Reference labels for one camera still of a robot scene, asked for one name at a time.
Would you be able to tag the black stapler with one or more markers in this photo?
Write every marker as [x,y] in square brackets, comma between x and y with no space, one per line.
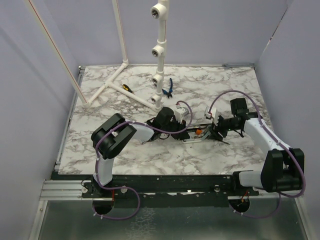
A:
[198,133]

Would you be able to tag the white pvc pipe frame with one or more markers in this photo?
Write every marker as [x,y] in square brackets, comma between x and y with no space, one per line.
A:
[93,32]

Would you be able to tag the orange handled screwdriver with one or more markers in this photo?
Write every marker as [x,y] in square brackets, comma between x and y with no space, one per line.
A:
[211,135]

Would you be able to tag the aluminium frame rail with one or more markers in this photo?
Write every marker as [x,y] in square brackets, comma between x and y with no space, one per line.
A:
[57,187]

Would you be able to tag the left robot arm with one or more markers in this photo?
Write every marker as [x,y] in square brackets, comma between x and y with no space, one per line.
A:
[113,135]

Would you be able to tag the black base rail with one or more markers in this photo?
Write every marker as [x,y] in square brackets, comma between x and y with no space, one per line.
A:
[159,191]

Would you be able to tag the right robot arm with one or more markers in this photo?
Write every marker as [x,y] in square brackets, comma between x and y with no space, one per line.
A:
[283,165]

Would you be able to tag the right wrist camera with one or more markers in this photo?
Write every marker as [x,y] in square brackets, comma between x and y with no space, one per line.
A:
[210,113]

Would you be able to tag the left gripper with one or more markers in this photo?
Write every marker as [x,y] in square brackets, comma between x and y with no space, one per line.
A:
[180,136]

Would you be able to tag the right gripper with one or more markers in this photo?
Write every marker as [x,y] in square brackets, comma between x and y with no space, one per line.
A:
[217,128]

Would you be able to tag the yellow black screwdriver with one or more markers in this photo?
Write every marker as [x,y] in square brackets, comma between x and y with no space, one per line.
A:
[127,88]

